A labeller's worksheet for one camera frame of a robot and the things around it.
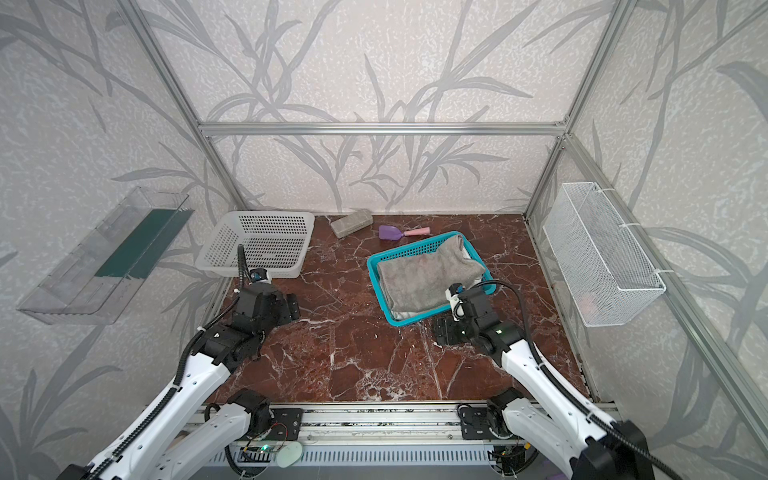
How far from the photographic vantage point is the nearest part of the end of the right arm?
1.88ft

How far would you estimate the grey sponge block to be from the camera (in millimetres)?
1153

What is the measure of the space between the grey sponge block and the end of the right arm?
0.58 m
